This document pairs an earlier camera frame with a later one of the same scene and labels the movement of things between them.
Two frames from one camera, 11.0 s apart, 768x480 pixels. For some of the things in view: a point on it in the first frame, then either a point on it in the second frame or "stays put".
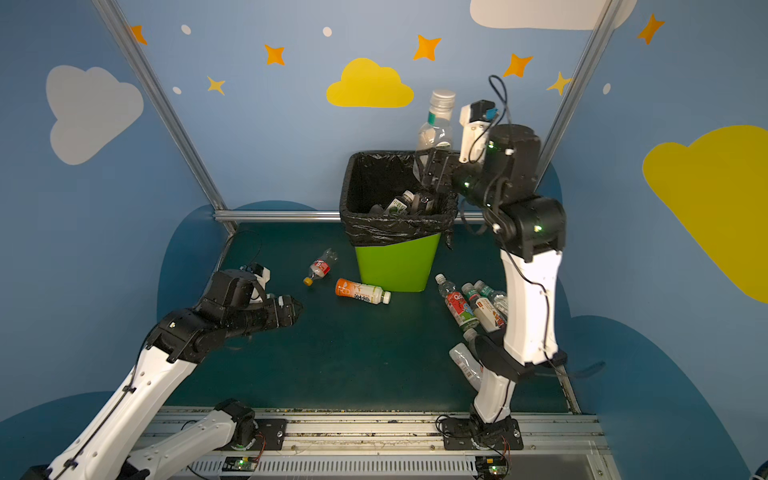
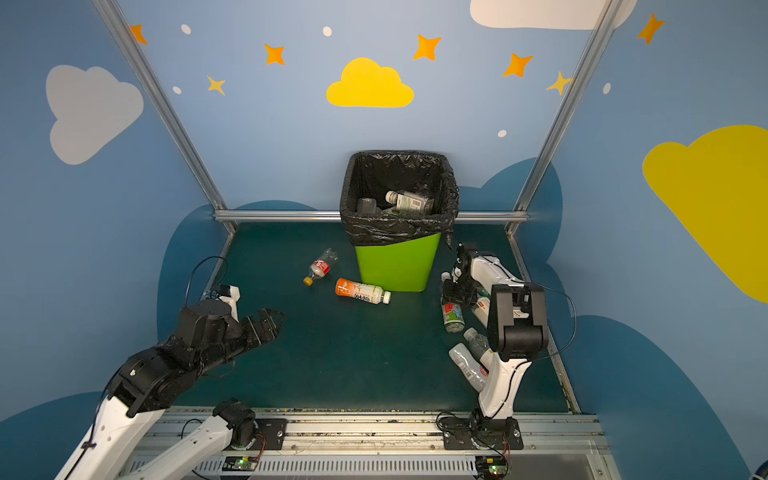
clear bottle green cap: x=436 y=133 → x=407 y=200
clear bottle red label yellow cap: x=321 y=267 stays put
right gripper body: x=437 y=171 → x=459 y=279
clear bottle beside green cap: x=488 y=315 stays put
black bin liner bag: x=383 y=199 stays put
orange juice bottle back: x=363 y=292 stays put
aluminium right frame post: x=576 y=86 stays put
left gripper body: x=279 y=310 → x=252 y=330
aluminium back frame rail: x=316 y=216 stays put
